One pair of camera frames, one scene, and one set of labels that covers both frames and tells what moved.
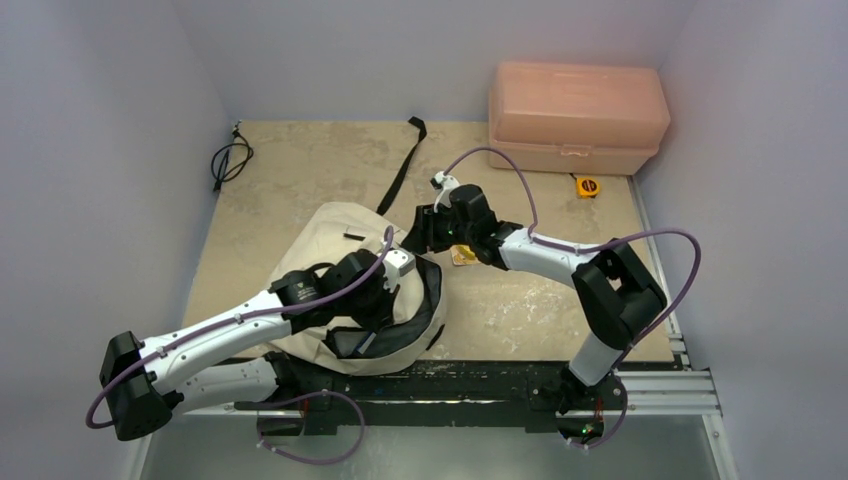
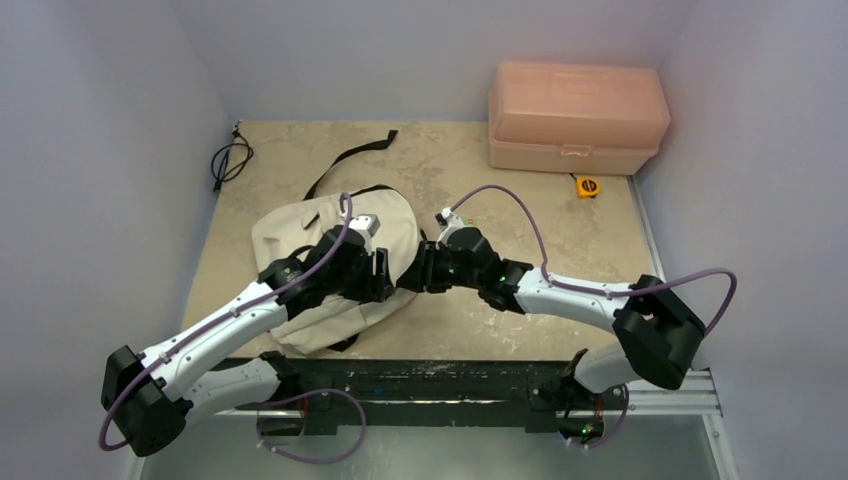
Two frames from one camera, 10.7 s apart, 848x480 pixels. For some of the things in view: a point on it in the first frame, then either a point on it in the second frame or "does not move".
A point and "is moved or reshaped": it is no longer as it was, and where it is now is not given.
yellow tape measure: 587,187 does not move
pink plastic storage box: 578,117 does not move
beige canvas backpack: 411,331 is moved or reshaped
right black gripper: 424,229 -> 427,266
